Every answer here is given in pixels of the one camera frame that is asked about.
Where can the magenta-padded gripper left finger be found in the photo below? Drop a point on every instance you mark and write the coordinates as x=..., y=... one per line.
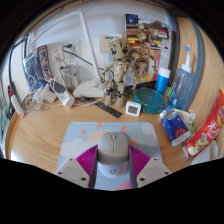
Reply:
x=71, y=171

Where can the white wall socket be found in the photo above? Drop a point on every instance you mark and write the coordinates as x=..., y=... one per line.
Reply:
x=56, y=53

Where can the white cup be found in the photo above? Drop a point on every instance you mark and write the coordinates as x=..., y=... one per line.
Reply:
x=205, y=155

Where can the teal round tin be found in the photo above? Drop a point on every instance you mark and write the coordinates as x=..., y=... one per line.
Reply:
x=150, y=101

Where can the red chips can yellow lid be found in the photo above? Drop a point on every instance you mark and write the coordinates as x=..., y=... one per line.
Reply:
x=208, y=128

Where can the white blue wall card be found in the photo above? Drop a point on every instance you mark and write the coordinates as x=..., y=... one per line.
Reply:
x=108, y=41

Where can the clear blue spray bottle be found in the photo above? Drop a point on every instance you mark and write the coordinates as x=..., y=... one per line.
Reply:
x=181, y=86

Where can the white charger block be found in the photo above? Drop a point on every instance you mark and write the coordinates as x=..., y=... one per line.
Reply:
x=46, y=94

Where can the blue bottle white cap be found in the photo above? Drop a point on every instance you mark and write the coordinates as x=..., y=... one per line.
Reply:
x=162, y=81

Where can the white power strip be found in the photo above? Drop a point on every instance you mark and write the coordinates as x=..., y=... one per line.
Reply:
x=63, y=95

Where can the blue robot model kit box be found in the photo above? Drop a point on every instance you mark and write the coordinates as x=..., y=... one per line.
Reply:
x=35, y=65

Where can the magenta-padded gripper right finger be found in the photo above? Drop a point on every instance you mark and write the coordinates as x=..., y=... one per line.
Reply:
x=153, y=171

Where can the tan brick-built figure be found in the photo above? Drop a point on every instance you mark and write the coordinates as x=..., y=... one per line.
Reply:
x=116, y=71

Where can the small white square clock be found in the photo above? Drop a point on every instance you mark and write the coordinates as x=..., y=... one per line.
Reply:
x=133, y=109

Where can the grey white computer mouse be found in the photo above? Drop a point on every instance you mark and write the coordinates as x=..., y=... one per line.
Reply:
x=112, y=151

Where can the blue tissue pack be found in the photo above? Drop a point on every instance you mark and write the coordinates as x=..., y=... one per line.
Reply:
x=176, y=130

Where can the stack of colourful boxes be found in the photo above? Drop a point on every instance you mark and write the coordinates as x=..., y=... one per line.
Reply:
x=131, y=23

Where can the black ruler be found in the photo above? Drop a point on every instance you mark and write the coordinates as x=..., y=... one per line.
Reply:
x=108, y=110

